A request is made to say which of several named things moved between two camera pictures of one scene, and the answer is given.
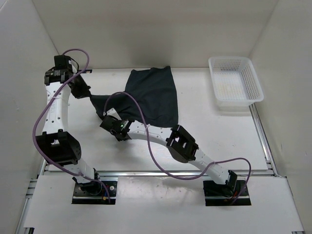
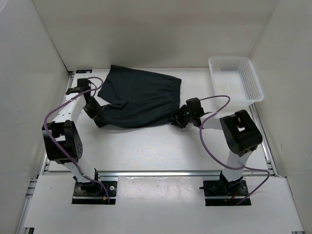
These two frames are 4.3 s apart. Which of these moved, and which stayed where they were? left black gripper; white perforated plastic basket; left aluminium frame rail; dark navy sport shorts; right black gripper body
Moved: right black gripper body; dark navy sport shorts; left black gripper
Stayed: white perforated plastic basket; left aluminium frame rail
